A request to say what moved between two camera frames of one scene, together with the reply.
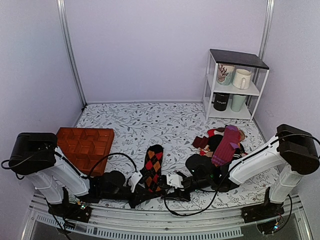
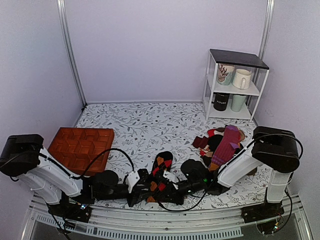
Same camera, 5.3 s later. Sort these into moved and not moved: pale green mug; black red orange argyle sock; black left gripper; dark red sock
Moved: black red orange argyle sock
Not moved: dark red sock; pale green mug; black left gripper
